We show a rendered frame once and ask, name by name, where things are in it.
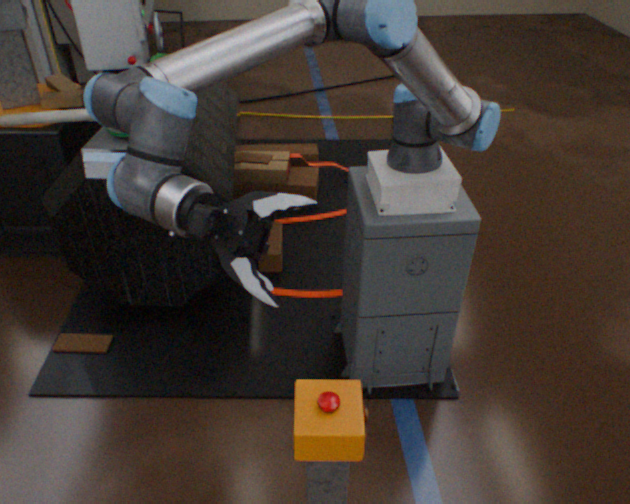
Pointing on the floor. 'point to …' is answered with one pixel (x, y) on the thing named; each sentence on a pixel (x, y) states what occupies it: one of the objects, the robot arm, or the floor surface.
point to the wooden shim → (68, 342)
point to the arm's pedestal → (402, 288)
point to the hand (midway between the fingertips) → (295, 255)
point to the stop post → (328, 437)
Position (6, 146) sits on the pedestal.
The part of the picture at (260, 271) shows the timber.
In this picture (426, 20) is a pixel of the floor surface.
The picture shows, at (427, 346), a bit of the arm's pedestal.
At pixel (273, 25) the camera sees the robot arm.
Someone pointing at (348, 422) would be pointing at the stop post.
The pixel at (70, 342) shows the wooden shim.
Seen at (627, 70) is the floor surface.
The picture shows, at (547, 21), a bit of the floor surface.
